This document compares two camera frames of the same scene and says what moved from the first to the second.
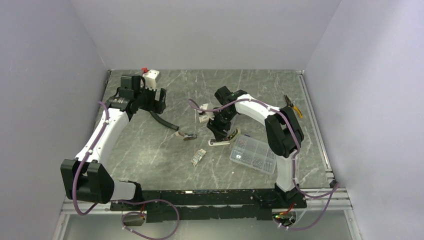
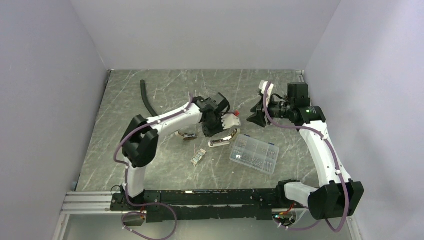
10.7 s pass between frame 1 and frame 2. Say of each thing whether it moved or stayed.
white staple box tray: stayed
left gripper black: moved
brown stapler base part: stayed
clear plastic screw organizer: stayed
